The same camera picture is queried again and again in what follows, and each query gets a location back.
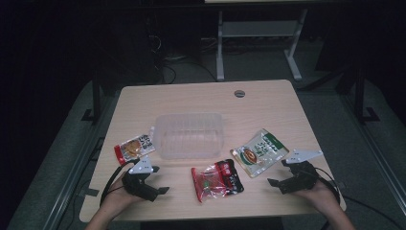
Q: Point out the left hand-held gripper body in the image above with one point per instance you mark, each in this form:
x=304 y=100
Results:
x=140 y=187

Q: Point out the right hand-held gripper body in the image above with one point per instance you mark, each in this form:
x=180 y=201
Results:
x=301 y=177

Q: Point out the green and white snack packet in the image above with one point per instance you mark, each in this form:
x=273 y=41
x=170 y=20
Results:
x=260 y=153

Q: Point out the clear snack packet red edge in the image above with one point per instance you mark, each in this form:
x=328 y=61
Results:
x=134 y=148

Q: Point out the clear plastic container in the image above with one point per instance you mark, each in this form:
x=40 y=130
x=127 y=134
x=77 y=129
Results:
x=188 y=135

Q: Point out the red and black snack packet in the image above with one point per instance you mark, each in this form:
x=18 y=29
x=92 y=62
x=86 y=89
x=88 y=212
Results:
x=217 y=180

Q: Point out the person's left hand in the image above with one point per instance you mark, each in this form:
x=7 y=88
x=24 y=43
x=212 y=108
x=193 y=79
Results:
x=119 y=199

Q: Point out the person's right hand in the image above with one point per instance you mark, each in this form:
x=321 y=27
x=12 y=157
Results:
x=320 y=195

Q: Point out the black metal stand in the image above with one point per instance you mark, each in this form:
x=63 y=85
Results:
x=359 y=92
x=96 y=96

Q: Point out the white metal table frame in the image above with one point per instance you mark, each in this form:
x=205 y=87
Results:
x=220 y=48

